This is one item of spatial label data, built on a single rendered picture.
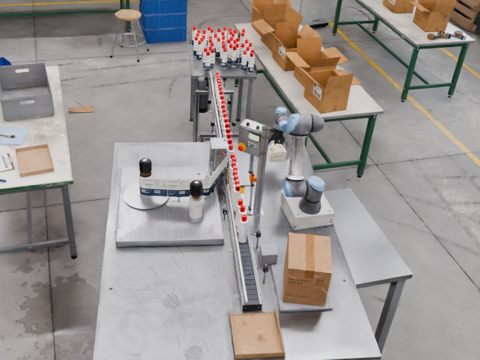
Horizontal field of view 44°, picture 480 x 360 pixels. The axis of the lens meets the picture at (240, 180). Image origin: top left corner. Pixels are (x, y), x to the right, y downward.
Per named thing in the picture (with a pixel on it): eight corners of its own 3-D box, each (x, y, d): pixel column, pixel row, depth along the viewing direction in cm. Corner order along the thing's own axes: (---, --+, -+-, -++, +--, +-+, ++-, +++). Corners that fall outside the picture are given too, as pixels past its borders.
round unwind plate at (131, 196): (124, 183, 412) (124, 181, 411) (168, 182, 415) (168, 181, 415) (122, 211, 387) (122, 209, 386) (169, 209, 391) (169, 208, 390)
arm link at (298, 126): (307, 200, 379) (314, 115, 365) (285, 200, 376) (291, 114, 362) (302, 194, 390) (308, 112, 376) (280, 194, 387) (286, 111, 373)
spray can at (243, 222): (237, 238, 373) (239, 213, 361) (246, 237, 374) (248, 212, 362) (238, 243, 369) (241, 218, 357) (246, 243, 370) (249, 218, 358)
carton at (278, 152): (263, 150, 444) (263, 141, 440) (278, 148, 447) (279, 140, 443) (270, 161, 432) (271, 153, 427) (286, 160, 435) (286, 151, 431)
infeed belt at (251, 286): (219, 148, 463) (220, 143, 460) (230, 148, 464) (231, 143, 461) (244, 309, 331) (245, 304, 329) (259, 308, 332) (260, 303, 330)
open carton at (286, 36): (262, 56, 619) (265, 22, 597) (301, 53, 633) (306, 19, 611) (276, 73, 590) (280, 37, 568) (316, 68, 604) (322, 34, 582)
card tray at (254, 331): (229, 314, 329) (229, 309, 327) (275, 312, 332) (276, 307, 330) (234, 359, 305) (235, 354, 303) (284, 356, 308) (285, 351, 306)
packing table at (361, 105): (229, 84, 734) (233, 23, 688) (289, 79, 755) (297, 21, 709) (293, 189, 566) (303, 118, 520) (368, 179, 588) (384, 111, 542)
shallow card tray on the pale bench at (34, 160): (15, 152, 446) (14, 148, 444) (48, 147, 455) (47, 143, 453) (20, 177, 422) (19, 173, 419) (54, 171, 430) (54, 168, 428)
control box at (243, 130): (243, 143, 388) (246, 118, 377) (267, 151, 382) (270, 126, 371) (236, 150, 380) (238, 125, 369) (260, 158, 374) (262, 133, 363)
